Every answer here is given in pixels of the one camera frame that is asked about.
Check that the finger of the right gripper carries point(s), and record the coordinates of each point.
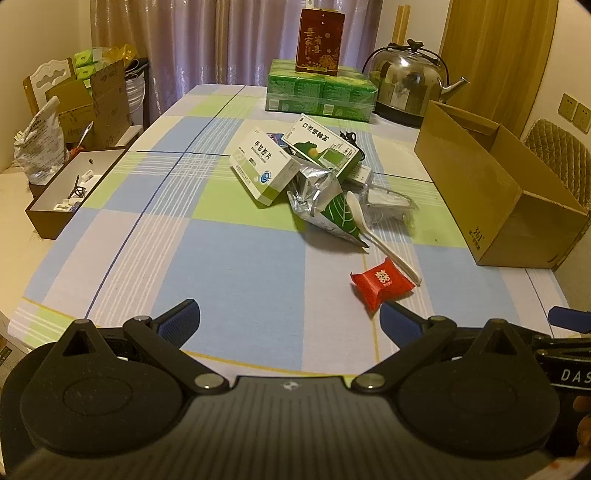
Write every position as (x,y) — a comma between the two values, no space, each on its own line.
(570,319)

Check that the stainless steel kettle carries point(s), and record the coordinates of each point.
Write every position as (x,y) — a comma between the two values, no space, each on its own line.
(408,77)

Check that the green boxes stack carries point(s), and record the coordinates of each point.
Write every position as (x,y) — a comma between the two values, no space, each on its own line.
(87,62)

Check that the silver foil pouch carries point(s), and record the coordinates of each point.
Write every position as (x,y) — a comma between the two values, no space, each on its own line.
(316,196)

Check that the dark red gift box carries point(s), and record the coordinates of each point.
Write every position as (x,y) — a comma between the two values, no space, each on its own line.
(319,41)

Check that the white green medicine box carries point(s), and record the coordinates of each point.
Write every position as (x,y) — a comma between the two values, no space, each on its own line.
(263,166)

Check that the white charger box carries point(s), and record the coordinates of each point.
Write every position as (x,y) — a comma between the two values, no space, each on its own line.
(360,175)

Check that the wall socket panel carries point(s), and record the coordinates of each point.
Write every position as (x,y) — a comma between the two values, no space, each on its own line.
(567,107)
(582,118)

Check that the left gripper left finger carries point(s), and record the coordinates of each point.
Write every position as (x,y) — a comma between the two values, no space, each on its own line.
(159,342)

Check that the green tissue multipack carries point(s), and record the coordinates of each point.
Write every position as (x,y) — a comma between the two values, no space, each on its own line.
(349,95)

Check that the purple curtain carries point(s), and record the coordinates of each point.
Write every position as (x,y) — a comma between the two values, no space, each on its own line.
(187,43)

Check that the white plastic bag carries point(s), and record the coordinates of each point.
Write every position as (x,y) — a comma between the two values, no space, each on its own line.
(40,149)

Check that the white bucket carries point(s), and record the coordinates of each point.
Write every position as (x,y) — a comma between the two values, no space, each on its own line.
(136,92)

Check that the quilted chair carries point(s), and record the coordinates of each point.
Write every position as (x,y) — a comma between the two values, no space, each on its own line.
(568,157)

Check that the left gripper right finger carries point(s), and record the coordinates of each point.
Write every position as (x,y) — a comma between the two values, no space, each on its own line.
(419,340)

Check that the open cardboard box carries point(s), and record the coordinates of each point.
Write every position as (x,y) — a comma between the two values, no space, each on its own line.
(511,208)

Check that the white green oral-liquid box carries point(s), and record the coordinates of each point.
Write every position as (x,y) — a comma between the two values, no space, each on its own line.
(318,144)

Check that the white plastic spoon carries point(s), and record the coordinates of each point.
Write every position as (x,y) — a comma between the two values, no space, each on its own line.
(359,218)

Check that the cardboard box on floor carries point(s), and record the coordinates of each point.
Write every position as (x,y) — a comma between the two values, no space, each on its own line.
(105,105)

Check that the brown wooden door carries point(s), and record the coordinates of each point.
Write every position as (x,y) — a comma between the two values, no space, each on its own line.
(502,48)

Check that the blue dental floss box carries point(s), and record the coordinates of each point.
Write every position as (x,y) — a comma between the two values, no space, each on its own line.
(277,137)

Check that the brown tray box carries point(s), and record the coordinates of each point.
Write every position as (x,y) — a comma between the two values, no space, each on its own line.
(71,186)

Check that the red candy box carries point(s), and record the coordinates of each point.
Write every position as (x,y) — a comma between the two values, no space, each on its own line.
(382,283)

